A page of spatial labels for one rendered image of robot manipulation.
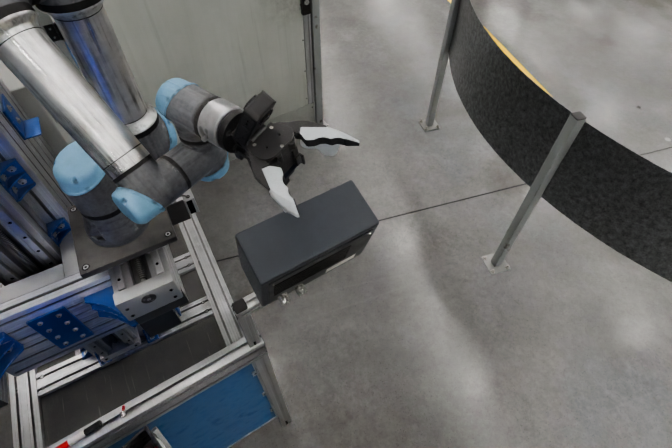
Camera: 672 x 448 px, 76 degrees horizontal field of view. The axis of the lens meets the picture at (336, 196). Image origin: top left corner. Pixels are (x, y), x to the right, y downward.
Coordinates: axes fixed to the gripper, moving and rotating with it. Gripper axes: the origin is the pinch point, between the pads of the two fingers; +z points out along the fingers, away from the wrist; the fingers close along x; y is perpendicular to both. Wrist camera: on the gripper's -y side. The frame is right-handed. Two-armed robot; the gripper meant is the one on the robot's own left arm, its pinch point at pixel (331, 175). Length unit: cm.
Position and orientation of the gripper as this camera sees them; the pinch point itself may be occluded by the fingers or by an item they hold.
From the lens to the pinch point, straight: 61.7
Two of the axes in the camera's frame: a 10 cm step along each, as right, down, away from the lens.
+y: 0.8, 5.4, 8.4
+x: -5.7, 7.1, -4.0
